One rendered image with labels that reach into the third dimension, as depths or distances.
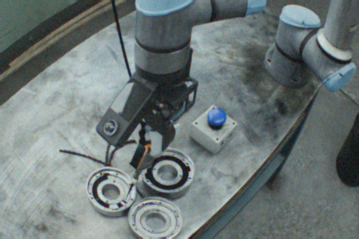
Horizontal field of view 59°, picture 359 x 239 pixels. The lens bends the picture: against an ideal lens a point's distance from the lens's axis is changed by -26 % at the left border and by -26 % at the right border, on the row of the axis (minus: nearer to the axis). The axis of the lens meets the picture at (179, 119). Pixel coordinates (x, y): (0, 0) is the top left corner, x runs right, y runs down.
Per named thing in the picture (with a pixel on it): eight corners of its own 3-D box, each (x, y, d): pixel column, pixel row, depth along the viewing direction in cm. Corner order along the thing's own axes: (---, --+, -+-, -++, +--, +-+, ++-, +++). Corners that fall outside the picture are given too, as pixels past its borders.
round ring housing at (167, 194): (184, 154, 86) (186, 142, 83) (199, 195, 80) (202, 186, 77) (135, 163, 84) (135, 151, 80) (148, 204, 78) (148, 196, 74)
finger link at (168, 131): (175, 151, 66) (175, 113, 59) (169, 156, 65) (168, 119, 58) (153, 135, 68) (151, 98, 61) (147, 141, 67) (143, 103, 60)
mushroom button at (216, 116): (215, 140, 86) (219, 125, 82) (200, 129, 87) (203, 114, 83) (227, 129, 88) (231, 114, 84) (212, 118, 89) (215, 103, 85)
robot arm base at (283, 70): (278, 45, 112) (283, 22, 104) (315, 72, 107) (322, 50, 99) (255, 65, 105) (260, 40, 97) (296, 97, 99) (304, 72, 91)
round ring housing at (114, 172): (142, 216, 76) (142, 208, 73) (94, 220, 74) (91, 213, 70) (130, 174, 82) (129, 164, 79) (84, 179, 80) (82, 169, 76)
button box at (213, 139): (214, 155, 86) (218, 142, 82) (189, 135, 89) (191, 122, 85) (237, 133, 90) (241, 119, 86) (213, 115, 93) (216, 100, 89)
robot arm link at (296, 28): (293, 29, 103) (300, -3, 92) (321, 58, 96) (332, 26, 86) (267, 35, 99) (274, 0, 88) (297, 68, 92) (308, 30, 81)
